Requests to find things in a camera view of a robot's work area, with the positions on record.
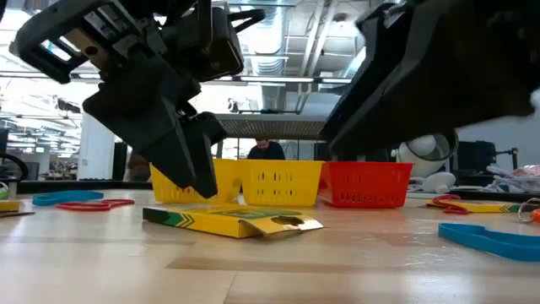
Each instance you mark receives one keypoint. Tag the silver air duct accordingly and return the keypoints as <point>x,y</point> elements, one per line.
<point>270,50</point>

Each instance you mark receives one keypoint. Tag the white building pillar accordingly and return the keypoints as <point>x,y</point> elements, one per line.
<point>95,156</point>

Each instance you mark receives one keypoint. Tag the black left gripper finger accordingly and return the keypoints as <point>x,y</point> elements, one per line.
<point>206,139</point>
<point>173,156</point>

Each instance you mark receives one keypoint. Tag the yellow plastic basket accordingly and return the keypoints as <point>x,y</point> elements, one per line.
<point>278,181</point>
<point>223,177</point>

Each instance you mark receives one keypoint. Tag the LED light bar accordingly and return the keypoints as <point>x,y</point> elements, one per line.
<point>274,79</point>

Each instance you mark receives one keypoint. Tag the black upright box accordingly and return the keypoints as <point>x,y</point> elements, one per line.
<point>119,162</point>

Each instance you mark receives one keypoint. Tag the black background monitor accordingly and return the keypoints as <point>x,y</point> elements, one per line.
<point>476,162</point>

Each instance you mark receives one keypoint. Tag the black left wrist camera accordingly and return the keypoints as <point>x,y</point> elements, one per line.
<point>211,46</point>

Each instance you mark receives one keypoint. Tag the grey perforated metal shelf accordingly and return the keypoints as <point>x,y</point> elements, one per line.
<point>274,126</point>

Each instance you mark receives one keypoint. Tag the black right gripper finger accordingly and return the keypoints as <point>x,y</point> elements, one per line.
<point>379,118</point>

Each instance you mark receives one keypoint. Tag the yellow crayon box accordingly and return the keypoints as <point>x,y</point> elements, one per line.
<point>219,221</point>
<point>8,206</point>
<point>485,207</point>

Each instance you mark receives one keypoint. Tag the person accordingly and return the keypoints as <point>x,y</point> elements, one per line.
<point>266,151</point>

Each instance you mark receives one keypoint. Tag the red plastic basket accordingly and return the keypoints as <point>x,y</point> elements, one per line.
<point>367,186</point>

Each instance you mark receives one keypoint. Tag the dark red rubber band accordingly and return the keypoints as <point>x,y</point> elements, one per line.
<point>71,206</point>
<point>453,210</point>

